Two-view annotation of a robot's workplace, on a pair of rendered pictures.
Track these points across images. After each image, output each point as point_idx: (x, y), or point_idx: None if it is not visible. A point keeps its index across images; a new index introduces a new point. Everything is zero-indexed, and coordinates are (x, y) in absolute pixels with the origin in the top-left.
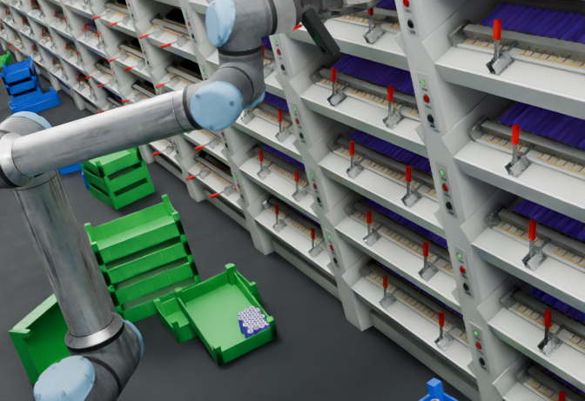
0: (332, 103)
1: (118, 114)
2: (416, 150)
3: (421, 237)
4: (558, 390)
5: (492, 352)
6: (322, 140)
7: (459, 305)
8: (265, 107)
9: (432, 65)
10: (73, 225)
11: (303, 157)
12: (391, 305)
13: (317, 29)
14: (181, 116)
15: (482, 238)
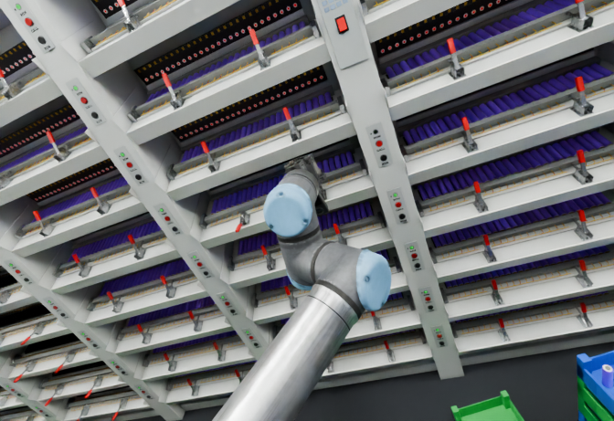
0: (272, 268)
1: (271, 384)
2: (375, 249)
3: None
4: (482, 323)
5: (451, 332)
6: (248, 304)
7: (419, 323)
8: (160, 321)
9: (406, 177)
10: None
11: (234, 325)
12: (333, 366)
13: (319, 194)
14: (350, 317)
15: (439, 270)
